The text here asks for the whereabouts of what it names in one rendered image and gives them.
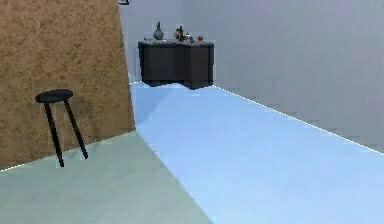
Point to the dark brown kitchen cabinet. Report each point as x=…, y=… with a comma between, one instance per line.
x=175, y=63

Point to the red apple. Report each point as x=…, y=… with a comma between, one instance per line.
x=200, y=38

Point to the dark green bottle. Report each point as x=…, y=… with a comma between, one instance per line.
x=181, y=34

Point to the grey round vase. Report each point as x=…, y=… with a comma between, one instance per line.
x=158, y=33

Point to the black round stool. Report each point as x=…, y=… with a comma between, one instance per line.
x=54, y=96

